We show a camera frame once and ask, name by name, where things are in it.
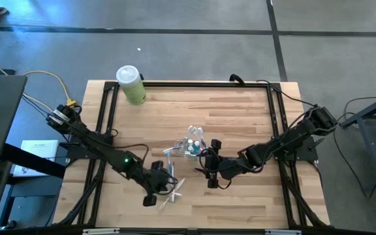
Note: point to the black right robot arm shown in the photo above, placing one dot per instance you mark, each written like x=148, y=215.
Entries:
x=289, y=140

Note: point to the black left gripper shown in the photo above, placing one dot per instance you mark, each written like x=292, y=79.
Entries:
x=157, y=182

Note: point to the black aluminium table frame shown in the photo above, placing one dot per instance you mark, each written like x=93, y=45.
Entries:
x=207, y=84

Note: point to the white booklet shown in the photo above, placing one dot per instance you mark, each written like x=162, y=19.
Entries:
x=41, y=150

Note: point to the grey metal stand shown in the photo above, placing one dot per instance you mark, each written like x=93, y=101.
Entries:
x=367, y=114

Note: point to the clear acrylic organizer box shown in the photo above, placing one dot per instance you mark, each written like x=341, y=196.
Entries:
x=179, y=145

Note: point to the purple white toothbrush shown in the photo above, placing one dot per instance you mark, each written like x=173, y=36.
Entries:
x=174, y=191

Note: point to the green wipes canister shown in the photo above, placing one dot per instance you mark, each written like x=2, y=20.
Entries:
x=132, y=88

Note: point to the blue mouthwash bottle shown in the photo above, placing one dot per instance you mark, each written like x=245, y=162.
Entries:
x=196, y=144
x=190, y=142
x=191, y=149

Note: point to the black desk leg beam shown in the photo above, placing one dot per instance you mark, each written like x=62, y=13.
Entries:
x=34, y=161

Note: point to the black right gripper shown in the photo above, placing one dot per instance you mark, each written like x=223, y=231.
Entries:
x=220, y=168

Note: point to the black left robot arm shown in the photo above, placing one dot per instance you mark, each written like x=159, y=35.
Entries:
x=103, y=150

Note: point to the silver frame bracket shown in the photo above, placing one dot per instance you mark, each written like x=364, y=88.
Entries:
x=100, y=231
x=282, y=232

